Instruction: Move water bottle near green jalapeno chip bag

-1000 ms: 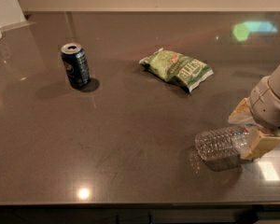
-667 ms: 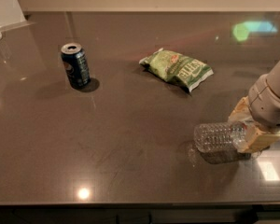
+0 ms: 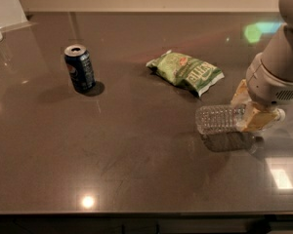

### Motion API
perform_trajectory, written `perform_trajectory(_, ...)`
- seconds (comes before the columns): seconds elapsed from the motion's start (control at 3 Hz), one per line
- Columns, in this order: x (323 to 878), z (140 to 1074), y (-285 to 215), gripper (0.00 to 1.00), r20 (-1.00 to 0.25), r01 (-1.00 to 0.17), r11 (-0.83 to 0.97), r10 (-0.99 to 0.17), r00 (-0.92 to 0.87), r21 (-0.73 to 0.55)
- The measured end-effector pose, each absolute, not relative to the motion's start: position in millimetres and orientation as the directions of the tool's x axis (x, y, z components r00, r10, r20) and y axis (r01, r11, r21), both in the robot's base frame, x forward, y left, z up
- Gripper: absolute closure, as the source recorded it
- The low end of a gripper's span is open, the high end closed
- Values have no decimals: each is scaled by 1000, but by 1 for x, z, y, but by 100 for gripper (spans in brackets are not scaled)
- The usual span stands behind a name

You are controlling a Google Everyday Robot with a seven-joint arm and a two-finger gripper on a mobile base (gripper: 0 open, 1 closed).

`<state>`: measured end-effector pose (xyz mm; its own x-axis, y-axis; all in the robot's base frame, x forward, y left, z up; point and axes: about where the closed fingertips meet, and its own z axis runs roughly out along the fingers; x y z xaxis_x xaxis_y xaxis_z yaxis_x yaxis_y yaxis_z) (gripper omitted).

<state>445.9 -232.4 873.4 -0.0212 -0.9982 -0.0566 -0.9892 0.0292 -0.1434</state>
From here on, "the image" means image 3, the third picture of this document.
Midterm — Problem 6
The clear plastic water bottle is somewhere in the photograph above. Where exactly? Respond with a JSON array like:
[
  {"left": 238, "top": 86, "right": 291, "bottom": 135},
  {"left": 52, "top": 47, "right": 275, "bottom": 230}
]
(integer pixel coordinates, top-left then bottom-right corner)
[{"left": 195, "top": 104, "right": 285, "bottom": 135}]

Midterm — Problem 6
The dark blue soda can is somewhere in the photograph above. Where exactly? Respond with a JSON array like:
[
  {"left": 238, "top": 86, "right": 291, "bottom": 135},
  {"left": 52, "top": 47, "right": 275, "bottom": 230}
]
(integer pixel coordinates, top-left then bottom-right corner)
[{"left": 64, "top": 44, "right": 96, "bottom": 94}]

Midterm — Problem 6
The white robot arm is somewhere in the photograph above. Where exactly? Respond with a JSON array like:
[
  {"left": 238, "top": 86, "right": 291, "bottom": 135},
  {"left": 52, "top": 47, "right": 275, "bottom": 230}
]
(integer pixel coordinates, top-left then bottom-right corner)
[{"left": 231, "top": 0, "right": 293, "bottom": 132}]

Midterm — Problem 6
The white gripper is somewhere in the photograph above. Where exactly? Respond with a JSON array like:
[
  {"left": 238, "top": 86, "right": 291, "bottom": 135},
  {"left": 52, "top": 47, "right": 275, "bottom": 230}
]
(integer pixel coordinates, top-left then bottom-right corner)
[{"left": 230, "top": 53, "right": 293, "bottom": 132}]

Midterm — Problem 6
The green jalapeno chip bag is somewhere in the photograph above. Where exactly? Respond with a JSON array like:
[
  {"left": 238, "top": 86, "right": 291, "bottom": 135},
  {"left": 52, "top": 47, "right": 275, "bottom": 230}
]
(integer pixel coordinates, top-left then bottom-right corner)
[{"left": 146, "top": 51, "right": 225, "bottom": 98}]

